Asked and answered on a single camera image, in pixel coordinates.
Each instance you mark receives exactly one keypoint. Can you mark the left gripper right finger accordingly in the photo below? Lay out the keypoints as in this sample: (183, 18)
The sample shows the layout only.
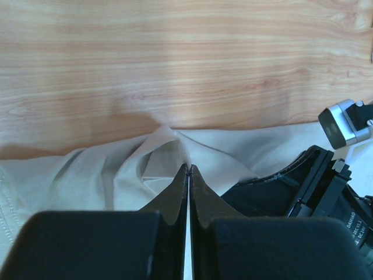
(228, 245)

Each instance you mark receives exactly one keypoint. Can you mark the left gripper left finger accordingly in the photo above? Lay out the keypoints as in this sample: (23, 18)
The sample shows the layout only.
(145, 244)

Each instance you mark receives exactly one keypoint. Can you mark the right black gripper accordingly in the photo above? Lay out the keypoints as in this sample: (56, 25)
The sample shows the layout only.
(314, 185)

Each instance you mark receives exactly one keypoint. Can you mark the beige t shirt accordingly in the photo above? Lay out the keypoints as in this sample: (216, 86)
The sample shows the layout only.
(126, 175)

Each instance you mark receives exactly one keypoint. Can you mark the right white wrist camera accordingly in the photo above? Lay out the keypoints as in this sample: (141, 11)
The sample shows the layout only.
(347, 123)

